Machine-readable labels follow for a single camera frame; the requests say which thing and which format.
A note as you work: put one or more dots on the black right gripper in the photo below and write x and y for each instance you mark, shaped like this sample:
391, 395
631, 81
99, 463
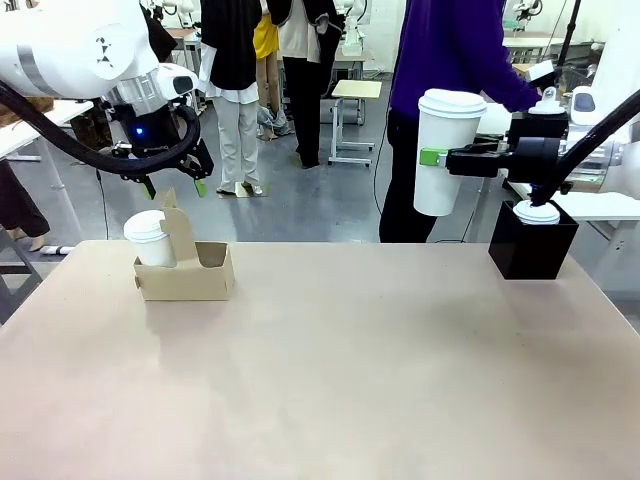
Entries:
535, 160

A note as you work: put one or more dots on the person in yellow top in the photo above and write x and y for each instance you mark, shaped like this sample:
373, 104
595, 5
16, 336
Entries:
266, 37

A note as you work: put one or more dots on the person in beige vest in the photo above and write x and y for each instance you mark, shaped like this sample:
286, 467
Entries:
305, 75

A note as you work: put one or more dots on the tall white lidded cup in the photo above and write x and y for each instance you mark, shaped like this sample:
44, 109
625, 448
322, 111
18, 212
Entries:
442, 130

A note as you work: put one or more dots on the person in purple sweater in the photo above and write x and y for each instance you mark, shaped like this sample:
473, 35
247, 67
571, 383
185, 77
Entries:
445, 55

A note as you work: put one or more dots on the black square box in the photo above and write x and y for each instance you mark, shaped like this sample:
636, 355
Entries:
532, 252

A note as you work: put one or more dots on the person's right forearm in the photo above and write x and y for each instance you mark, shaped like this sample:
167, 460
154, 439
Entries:
515, 90

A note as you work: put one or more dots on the short white lidded cup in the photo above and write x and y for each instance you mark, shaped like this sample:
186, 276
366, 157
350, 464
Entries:
147, 240

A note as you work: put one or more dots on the brown cardboard cup carrier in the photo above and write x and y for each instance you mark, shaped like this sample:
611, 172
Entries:
200, 282

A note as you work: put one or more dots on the black tripod pole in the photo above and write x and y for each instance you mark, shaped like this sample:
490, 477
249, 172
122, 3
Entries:
570, 30

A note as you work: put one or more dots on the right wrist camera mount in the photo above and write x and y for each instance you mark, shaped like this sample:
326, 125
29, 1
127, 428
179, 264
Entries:
542, 120

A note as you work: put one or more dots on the person in black top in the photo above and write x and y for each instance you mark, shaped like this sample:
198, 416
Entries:
235, 75

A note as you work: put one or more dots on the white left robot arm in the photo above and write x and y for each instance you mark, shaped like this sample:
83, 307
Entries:
65, 45

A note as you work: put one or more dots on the small beige-topped table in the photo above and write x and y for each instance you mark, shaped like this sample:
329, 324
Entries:
356, 90

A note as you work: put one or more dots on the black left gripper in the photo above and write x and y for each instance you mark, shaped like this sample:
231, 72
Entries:
150, 130

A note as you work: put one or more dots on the white table with grey legs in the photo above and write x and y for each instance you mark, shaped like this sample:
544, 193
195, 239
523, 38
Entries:
20, 135

